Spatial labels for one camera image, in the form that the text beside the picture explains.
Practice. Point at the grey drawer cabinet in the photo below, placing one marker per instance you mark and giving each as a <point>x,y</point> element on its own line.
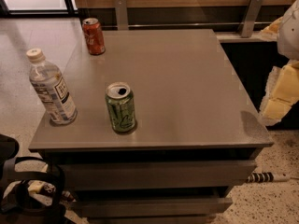
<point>189,106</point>

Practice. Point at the black strap bag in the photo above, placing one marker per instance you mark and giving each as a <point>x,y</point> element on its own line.
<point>16,204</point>

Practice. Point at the right metal wall bracket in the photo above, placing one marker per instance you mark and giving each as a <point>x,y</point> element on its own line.
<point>247,25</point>

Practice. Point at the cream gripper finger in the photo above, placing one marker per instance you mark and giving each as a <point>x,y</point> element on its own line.
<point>270,32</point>
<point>281,93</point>

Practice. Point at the left metal wall bracket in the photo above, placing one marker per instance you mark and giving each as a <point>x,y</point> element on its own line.
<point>121,14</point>

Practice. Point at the clear plastic water bottle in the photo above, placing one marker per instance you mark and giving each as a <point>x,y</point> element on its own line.
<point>48,82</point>

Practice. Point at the black and white striped stick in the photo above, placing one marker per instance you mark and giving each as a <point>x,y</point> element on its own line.
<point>267,177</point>

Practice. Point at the green soda can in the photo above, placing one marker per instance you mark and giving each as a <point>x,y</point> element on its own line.
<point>121,107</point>

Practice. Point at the grey drawer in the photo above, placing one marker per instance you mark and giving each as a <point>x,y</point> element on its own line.
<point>157,175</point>
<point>152,207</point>

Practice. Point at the upper grey drawer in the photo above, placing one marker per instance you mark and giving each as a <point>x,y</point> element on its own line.
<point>157,175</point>

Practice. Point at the small snack packet on floor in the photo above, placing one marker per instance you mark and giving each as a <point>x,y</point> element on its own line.
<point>41,187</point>

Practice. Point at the lower grey drawer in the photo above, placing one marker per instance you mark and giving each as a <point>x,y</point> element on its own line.
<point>152,207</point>

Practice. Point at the metal wall bracket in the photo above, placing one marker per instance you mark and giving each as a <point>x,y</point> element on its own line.
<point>121,14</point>
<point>247,25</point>

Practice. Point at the red coke can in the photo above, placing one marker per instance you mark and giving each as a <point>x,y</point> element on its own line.
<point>93,36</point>

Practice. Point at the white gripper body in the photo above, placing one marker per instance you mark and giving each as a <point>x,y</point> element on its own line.
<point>290,34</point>

